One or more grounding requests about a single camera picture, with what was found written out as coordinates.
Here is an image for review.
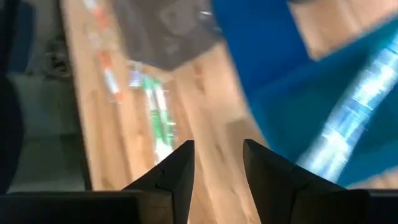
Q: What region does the teal plastic bin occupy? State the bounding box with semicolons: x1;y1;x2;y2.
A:
245;15;398;190

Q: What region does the green toothbrush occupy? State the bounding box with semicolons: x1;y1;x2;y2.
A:
141;76;165;162
154;83;178;150

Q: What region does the purple wrapped toothbrush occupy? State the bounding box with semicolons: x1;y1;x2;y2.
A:
127;61;144;88

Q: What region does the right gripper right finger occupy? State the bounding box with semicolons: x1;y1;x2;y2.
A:
243;138;370;224

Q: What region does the orange toothbrush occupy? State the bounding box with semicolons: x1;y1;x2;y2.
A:
81;0;109;30
98;51;126;104

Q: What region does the transparent grey plastic bin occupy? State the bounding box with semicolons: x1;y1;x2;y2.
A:
111;0;225;72

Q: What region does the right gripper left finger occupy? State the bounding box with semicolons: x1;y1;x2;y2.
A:
123;139;196;224

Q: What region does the blue toothbrush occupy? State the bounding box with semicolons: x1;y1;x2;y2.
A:
297;29;398;184

